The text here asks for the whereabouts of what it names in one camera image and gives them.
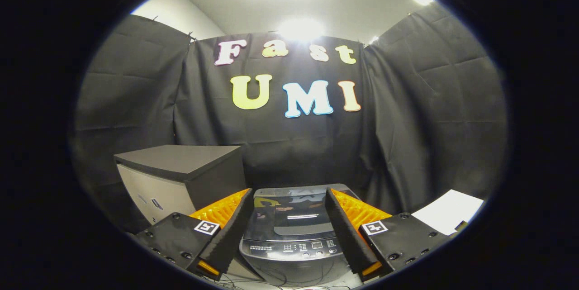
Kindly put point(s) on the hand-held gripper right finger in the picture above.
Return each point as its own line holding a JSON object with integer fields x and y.
{"x": 346, "y": 231}

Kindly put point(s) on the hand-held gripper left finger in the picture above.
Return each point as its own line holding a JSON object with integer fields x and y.
{"x": 230, "y": 231}

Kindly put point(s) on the grey washing machine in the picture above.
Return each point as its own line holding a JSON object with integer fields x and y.
{"x": 294, "y": 269}

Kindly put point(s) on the grey cabinet with dark top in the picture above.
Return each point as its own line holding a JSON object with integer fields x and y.
{"x": 181, "y": 161}

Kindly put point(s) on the white table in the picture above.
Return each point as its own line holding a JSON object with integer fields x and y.
{"x": 448, "y": 211}

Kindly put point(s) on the small black object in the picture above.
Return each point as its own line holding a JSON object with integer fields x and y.
{"x": 461, "y": 225}

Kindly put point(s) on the black backdrop cloth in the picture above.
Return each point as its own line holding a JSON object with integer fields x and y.
{"x": 135, "y": 100}

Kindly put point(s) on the small ceiling light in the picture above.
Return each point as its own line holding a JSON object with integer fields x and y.
{"x": 374, "y": 40}

